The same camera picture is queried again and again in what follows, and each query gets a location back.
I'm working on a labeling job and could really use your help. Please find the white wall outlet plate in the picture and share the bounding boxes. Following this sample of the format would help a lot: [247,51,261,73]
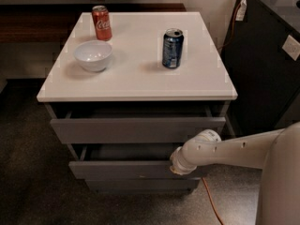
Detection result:
[282,35,300,61]

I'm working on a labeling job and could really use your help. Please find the orange cable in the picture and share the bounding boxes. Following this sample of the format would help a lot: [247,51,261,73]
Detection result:
[201,0,300,225]

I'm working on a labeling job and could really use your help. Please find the black cabinet at right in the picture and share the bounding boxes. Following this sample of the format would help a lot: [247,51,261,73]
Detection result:
[221,0,300,135]

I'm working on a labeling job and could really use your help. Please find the dark wooden bench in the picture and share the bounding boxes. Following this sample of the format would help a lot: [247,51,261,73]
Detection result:
[0,3,188,44]

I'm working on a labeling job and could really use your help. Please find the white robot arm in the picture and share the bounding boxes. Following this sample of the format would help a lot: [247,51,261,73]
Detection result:
[171,123,300,225]

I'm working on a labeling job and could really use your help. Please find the white cable tag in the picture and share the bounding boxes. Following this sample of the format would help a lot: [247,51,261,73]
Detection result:
[235,0,247,22]

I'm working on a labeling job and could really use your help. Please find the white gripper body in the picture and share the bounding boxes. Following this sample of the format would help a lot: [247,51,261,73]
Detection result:
[170,147,197,175]

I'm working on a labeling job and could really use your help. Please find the grey top drawer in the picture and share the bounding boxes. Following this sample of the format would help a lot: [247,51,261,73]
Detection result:
[51,113,226,143]

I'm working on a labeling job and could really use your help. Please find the white bowl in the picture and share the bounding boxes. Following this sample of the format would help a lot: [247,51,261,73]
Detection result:
[73,40,113,72]

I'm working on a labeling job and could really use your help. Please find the white-top grey drawer cabinet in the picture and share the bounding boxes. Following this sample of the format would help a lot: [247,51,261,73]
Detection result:
[37,11,238,195]

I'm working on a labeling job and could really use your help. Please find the red Coca-Cola can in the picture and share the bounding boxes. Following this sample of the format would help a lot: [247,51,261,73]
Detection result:
[92,6,113,41]

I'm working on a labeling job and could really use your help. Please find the blue soda can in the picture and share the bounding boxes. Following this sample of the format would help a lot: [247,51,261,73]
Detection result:
[162,28,184,68]

